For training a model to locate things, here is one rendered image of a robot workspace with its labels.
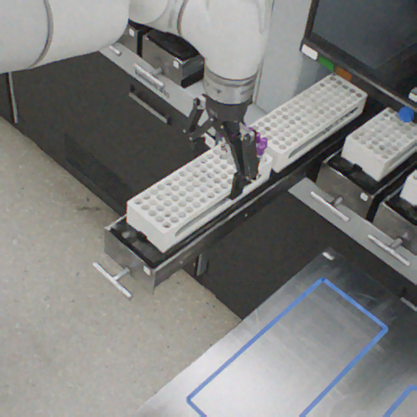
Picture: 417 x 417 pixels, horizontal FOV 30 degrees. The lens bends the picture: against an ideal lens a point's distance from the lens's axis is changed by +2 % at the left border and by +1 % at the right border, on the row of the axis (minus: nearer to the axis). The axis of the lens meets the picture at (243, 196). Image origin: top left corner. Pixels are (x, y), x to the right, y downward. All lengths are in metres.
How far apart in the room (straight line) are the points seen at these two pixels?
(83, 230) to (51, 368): 0.49
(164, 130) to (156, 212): 0.62
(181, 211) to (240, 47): 0.34
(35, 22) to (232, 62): 0.47
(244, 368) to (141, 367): 0.96
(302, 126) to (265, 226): 0.36
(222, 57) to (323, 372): 0.53
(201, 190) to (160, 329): 0.89
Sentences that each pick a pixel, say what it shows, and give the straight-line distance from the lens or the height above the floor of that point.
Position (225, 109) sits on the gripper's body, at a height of 1.05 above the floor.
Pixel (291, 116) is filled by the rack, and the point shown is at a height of 0.86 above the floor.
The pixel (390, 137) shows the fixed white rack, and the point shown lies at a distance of 1.61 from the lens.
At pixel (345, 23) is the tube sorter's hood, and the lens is 1.52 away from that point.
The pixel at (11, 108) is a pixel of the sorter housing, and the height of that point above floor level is 0.17.
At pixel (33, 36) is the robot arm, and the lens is 0.82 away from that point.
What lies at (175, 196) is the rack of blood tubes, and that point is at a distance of 1.40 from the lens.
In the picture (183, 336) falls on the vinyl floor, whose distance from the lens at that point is 2.24.
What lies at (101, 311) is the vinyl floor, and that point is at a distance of 2.28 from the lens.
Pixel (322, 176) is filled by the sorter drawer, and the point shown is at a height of 0.77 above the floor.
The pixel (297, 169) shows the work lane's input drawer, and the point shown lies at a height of 0.80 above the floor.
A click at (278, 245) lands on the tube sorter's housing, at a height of 0.48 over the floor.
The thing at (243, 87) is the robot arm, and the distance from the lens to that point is 1.26.
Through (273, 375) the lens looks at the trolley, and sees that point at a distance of 1.24.
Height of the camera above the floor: 1.88
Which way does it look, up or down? 46 degrees down
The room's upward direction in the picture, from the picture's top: 11 degrees clockwise
